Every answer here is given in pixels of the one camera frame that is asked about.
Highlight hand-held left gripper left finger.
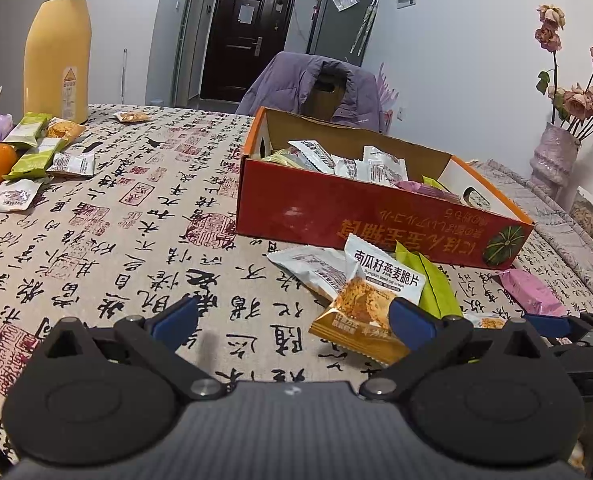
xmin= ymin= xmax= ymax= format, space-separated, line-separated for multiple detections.
xmin=46 ymin=296 xmax=227 ymax=403

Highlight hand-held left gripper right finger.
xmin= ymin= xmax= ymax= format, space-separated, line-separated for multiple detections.
xmin=359 ymin=296 xmax=545 ymax=403

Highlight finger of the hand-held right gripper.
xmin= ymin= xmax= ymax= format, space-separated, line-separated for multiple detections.
xmin=525 ymin=312 xmax=593 ymax=345

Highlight pink snack packet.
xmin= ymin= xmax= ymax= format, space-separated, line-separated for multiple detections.
xmin=497 ymin=268 xmax=567 ymax=317

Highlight white and orange crisp packet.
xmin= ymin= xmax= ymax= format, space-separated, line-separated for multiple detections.
xmin=309 ymin=232 xmax=427 ymax=366

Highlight orange snack packet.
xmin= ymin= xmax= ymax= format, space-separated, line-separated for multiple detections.
xmin=464 ymin=312 xmax=507 ymax=331

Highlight orange cardboard box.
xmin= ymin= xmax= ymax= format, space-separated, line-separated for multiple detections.
xmin=235 ymin=106 xmax=535 ymax=271

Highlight folded grey pink quilt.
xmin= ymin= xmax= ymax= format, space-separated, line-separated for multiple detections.
xmin=469 ymin=159 xmax=593 ymax=318

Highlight calligraphy print tablecloth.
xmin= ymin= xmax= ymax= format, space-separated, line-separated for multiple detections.
xmin=0 ymin=104 xmax=593 ymax=480

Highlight glass jar of nuts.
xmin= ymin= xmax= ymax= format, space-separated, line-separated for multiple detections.
xmin=569 ymin=186 xmax=593 ymax=236

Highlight purple ribbed vase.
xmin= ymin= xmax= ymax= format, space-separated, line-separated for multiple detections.
xmin=529 ymin=122 xmax=582 ymax=198

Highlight small white snack packet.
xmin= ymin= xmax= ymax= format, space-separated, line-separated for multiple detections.
xmin=46 ymin=150 xmax=96 ymax=178
xmin=0 ymin=178 xmax=42 ymax=213

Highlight small green snack packet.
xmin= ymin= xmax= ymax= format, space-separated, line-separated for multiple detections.
xmin=2 ymin=112 xmax=52 ymax=148
xmin=2 ymin=136 xmax=68 ymax=181

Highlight dried pink roses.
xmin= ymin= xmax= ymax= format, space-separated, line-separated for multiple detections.
xmin=535 ymin=5 xmax=593 ymax=143

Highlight pink fan-shaped decoration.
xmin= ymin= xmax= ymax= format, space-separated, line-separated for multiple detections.
xmin=377 ymin=62 xmax=402 ymax=133

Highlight brown chair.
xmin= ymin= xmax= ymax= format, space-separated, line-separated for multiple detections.
xmin=304 ymin=72 xmax=342 ymax=122

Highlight purple jacket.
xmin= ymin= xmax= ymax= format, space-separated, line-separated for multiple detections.
xmin=235 ymin=51 xmax=383 ymax=133

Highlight dark brown door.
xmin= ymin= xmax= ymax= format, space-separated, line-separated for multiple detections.
xmin=200 ymin=0 xmax=297 ymax=106

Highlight yellow bottle with grey cap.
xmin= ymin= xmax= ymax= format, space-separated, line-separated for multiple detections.
xmin=23 ymin=0 xmax=92 ymax=125

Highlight grey refrigerator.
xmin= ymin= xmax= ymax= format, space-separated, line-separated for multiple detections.
xmin=305 ymin=0 xmax=377 ymax=67

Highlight folded white umbrella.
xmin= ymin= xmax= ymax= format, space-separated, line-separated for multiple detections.
xmin=351 ymin=0 xmax=380 ymax=57

